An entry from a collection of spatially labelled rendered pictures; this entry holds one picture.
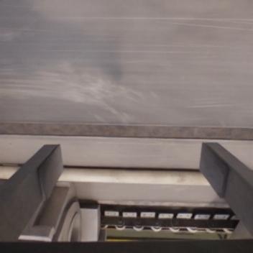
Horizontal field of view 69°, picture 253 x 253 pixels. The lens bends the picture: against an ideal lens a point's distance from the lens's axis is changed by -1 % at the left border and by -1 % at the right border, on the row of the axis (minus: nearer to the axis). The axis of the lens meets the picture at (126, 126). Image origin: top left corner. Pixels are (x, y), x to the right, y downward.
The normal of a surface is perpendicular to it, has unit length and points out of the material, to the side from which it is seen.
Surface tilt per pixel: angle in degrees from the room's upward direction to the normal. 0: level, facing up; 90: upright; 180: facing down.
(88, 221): 40
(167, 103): 0
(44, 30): 0
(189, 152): 0
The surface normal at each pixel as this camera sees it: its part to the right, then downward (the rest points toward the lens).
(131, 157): -0.04, 0.67
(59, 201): 0.00, -0.85
